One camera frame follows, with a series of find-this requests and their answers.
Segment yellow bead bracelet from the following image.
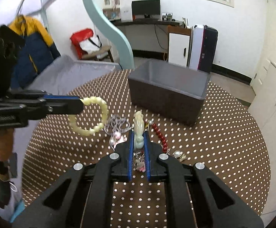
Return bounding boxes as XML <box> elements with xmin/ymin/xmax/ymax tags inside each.
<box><xmin>69</xmin><ymin>96</ymin><xmax>109</xmax><ymax>136</ymax></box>

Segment pink pearl jewelry piece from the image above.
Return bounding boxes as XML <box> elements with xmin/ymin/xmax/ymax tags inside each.
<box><xmin>109</xmin><ymin>132</ymin><xmax>127</xmax><ymax>148</ymax></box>

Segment dark grey storage box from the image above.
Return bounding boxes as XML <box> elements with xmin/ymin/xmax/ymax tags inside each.
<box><xmin>128</xmin><ymin>60</ymin><xmax>211</xmax><ymax>127</ymax></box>

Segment black computer monitor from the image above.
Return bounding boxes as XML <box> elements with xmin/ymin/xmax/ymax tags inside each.
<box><xmin>131</xmin><ymin>0</ymin><xmax>161</xmax><ymax>19</ymax></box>

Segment dark wooden desk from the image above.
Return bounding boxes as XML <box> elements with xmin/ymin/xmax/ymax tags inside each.
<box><xmin>109</xmin><ymin>18</ymin><xmax>184</xmax><ymax>27</ymax></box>

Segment white floor cabinets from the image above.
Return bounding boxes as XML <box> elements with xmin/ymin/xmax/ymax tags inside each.
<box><xmin>247</xmin><ymin>59</ymin><xmax>276</xmax><ymax>134</ymax></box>

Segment white box on desk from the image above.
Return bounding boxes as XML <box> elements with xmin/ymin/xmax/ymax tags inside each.
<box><xmin>121</xmin><ymin>6</ymin><xmax>133</xmax><ymax>21</ymax></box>

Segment red bag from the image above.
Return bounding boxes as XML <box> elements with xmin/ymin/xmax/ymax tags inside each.
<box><xmin>71</xmin><ymin>28</ymin><xmax>98</xmax><ymax>58</ymax></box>

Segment small silver brooch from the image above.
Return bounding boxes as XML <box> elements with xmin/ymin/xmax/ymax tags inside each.
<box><xmin>172</xmin><ymin>150</ymin><xmax>187</xmax><ymax>162</ymax></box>

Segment white and black computer tower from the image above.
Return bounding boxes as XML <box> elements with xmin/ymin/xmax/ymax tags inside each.
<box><xmin>190</xmin><ymin>24</ymin><xmax>219</xmax><ymax>74</ymax></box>

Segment pink charm cluster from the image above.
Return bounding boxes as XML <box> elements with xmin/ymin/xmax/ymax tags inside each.
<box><xmin>133</xmin><ymin>151</ymin><xmax>146</xmax><ymax>173</ymax></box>

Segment hanging black cable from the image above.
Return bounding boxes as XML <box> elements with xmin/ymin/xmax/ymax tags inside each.
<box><xmin>154</xmin><ymin>25</ymin><xmax>170</xmax><ymax>54</ymax></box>

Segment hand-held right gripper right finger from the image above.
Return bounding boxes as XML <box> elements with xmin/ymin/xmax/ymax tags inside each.
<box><xmin>143</xmin><ymin>132</ymin><xmax>264</xmax><ymax>228</ymax></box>

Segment brown polka dot tablecloth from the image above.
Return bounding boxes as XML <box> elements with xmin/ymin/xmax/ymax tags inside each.
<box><xmin>21</xmin><ymin>69</ymin><xmax>271</xmax><ymax>228</ymax></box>

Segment silver chain necklace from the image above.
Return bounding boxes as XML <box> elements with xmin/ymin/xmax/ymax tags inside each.
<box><xmin>105</xmin><ymin>115</ymin><xmax>132</xmax><ymax>136</ymax></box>

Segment teal bunk bed frame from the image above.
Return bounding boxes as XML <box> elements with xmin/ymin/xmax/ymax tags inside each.
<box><xmin>80</xmin><ymin>0</ymin><xmax>136</xmax><ymax>70</ymax></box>

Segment small items on desk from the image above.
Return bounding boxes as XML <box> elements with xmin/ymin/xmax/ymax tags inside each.
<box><xmin>161</xmin><ymin>12</ymin><xmax>176</xmax><ymax>21</ymax></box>

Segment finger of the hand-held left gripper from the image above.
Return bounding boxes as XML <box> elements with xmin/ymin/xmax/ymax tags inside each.
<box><xmin>10</xmin><ymin>90</ymin><xmax>81</xmax><ymax>100</ymax></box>
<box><xmin>21</xmin><ymin>97</ymin><xmax>84</xmax><ymax>125</ymax></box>

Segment grey bed sheet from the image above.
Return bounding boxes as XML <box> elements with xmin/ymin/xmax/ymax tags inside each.
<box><xmin>28</xmin><ymin>55</ymin><xmax>123</xmax><ymax>96</ymax></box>

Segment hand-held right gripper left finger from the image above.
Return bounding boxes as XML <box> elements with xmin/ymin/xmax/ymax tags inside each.
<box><xmin>12</xmin><ymin>132</ymin><xmax>135</xmax><ymax>228</ymax></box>

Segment white tote bag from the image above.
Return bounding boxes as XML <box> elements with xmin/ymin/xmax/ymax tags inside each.
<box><xmin>79</xmin><ymin>36</ymin><xmax>102</xmax><ymax>56</ymax></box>

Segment wooden stool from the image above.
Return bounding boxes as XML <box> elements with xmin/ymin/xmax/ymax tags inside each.
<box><xmin>81</xmin><ymin>45</ymin><xmax>115</xmax><ymax>63</ymax></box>

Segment yellow and navy jacket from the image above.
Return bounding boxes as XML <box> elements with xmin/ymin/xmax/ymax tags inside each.
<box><xmin>8</xmin><ymin>15</ymin><xmax>61</xmax><ymax>89</ymax></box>

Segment white door desk cabinet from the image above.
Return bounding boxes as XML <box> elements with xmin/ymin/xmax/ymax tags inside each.
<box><xmin>167</xmin><ymin>26</ymin><xmax>193</xmax><ymax>67</ymax></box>

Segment red bead bracelet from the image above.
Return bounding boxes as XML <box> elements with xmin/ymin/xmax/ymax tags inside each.
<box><xmin>150</xmin><ymin>122</ymin><xmax>168</xmax><ymax>154</ymax></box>

